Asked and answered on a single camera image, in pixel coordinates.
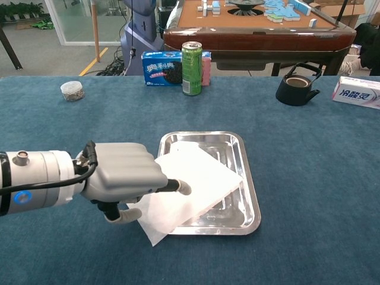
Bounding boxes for pink box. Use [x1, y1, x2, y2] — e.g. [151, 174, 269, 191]
[201, 56, 211, 87]

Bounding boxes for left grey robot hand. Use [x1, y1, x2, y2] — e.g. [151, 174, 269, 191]
[74, 142, 192, 225]

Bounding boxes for potted green plants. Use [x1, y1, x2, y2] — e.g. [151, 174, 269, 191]
[0, 1, 45, 22]

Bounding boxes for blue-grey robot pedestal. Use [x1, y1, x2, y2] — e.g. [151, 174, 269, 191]
[120, 0, 164, 77]

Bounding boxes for small clear plastic jar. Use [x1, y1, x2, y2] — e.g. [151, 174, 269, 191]
[60, 80, 86, 103]

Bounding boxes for wooden pole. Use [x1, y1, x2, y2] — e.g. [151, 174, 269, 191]
[90, 0, 101, 63]

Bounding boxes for person in black trousers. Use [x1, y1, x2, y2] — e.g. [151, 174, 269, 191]
[355, 23, 380, 71]

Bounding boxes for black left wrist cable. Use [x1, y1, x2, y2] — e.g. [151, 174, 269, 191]
[0, 141, 99, 197]

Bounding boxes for green drink can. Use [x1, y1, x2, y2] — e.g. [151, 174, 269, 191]
[181, 41, 203, 96]

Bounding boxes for black teapot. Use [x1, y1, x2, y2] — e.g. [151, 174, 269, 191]
[275, 62, 322, 107]

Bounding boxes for white toothpaste box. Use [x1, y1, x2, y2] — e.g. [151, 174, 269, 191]
[331, 75, 380, 110]

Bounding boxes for black tripod stand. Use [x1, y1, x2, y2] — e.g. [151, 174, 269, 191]
[334, 0, 349, 25]

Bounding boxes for small mahjong tile stack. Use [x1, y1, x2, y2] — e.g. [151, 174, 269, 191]
[197, 0, 221, 16]

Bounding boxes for dark table leg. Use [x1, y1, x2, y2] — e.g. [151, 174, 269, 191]
[0, 26, 23, 71]

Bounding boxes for stainless steel tray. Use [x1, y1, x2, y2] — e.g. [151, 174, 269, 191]
[156, 131, 262, 236]

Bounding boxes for blue felt table cover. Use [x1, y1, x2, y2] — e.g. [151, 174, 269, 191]
[0, 75, 380, 285]

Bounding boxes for brown mahjong table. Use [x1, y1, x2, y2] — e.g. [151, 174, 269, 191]
[163, 0, 357, 77]

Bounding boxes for cardboard box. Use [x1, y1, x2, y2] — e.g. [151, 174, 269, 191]
[310, 0, 366, 20]

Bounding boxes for black floor cable bundle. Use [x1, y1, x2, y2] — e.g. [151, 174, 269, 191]
[95, 46, 131, 77]

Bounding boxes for pile of blue mahjong tiles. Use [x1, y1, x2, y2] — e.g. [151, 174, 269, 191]
[264, 0, 312, 23]

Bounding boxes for blue cookie box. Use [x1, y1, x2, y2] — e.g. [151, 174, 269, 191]
[141, 50, 212, 87]

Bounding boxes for white paper napkin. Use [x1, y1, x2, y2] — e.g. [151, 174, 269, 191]
[126, 141, 244, 247]

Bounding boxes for green object on floor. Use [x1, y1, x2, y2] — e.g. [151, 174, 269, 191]
[30, 17, 56, 30]

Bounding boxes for white framed glass partition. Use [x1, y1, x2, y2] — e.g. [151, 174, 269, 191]
[44, 0, 127, 47]

